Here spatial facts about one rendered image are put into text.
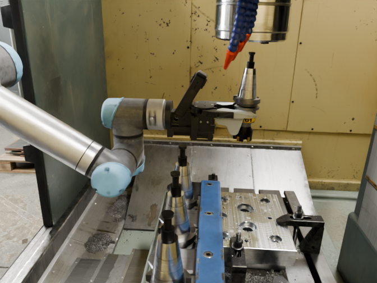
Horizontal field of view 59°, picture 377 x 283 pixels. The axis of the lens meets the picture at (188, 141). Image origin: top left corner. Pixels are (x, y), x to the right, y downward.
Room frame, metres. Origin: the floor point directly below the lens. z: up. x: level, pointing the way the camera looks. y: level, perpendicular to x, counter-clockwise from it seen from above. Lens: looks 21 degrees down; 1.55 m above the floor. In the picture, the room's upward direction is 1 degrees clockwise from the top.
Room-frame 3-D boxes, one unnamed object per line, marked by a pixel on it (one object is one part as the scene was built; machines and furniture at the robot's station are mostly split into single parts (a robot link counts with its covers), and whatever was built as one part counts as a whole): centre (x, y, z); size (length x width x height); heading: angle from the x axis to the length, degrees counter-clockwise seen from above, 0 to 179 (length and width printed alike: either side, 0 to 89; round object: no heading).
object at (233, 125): (0.74, -0.11, 1.32); 0.09 x 0.03 x 0.06; 73
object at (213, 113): (0.75, -0.06, 1.34); 0.09 x 0.05 x 0.02; 73
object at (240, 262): (0.69, -0.13, 0.97); 0.13 x 0.03 x 0.15; 177
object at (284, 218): (0.83, -0.33, 0.97); 0.13 x 0.03 x 0.15; 87
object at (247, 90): (0.78, -0.14, 1.41); 0.04 x 0.04 x 0.07
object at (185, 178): (0.56, 0.01, 1.26); 0.04 x 0.04 x 0.07
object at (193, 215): (0.51, 0.01, 1.21); 0.07 x 0.05 x 0.01; 87
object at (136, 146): (0.78, 0.15, 1.22); 0.11 x 0.08 x 0.11; 176
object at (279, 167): (1.44, -0.16, 0.75); 0.89 x 0.67 x 0.26; 87
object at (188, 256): (0.40, 0.02, 1.21); 0.07 x 0.05 x 0.01; 87
